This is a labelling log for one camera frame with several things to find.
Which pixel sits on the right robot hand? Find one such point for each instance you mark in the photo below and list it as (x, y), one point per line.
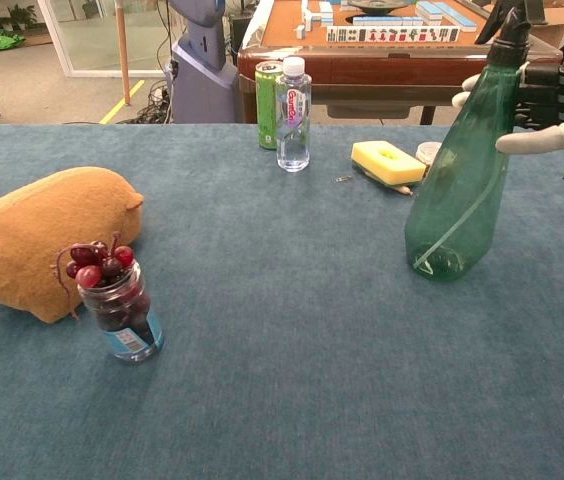
(542, 95)

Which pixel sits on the green spray bottle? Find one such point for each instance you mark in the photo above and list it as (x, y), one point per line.
(462, 200)

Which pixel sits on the clear water bottle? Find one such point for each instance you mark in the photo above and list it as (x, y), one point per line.
(293, 135)

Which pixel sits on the cardboard box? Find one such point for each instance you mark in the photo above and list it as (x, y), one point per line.
(557, 25)

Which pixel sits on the small round clear container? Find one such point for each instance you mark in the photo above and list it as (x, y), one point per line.
(427, 152)

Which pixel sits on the face-up mahjong tile row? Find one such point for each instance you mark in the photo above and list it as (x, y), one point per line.
(392, 35)

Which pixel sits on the yellow sponge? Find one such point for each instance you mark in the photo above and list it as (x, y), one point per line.
(387, 162)

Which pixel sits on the wooden pencil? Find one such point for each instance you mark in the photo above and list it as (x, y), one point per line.
(399, 189)

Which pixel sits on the brown mahjong table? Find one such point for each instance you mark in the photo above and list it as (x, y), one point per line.
(362, 70)

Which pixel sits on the metal paper clip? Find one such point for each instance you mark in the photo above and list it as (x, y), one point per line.
(342, 179)

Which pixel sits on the green drink can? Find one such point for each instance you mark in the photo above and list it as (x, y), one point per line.
(265, 110)

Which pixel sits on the blue table cloth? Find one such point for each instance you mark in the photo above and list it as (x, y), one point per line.
(282, 325)

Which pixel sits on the wooden pole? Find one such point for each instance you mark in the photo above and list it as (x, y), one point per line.
(123, 55)

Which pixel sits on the red cherry bunch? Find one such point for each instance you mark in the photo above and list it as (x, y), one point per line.
(89, 275)

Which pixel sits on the brown capybara plush toy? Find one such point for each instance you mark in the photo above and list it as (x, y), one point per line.
(27, 235)

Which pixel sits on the blue-backed mahjong tile wall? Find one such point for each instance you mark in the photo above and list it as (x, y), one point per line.
(387, 21)

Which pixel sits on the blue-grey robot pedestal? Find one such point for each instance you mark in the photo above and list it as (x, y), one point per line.
(202, 75)

